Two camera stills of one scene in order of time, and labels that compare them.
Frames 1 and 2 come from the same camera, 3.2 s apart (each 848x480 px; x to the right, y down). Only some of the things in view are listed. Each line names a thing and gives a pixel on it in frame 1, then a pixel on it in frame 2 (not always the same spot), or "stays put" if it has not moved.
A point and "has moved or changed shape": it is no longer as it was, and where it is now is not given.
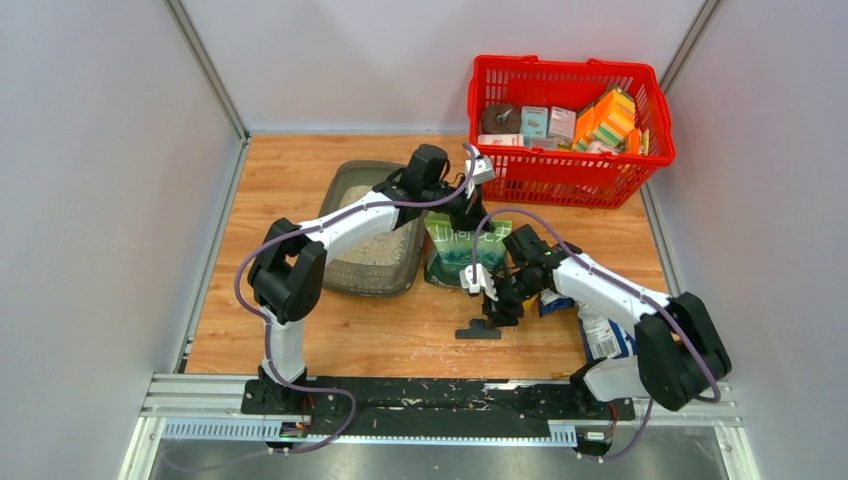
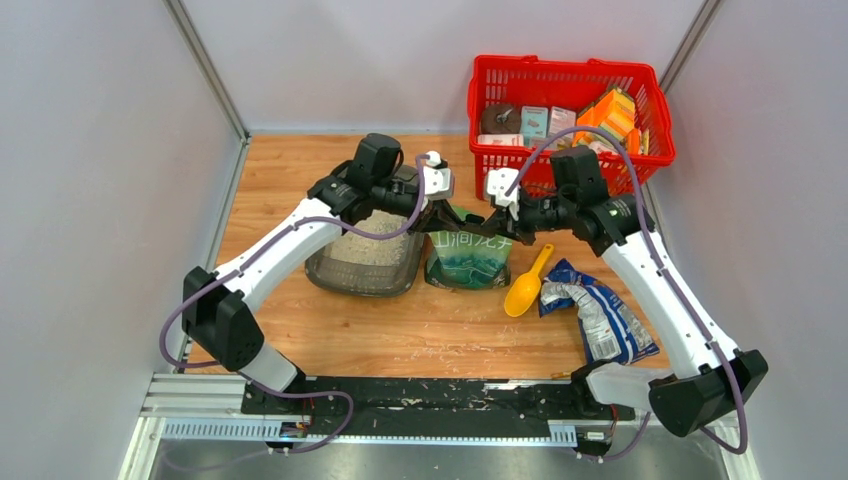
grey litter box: [391, 265] stays put
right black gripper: [499, 313] to [502, 224]
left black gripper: [471, 212] to [437, 216]
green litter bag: [448, 250] stays put
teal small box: [533, 123] stays put
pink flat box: [500, 140] stays put
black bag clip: [478, 329] has moved or changed shape
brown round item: [500, 119] stays put
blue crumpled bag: [604, 336] stays put
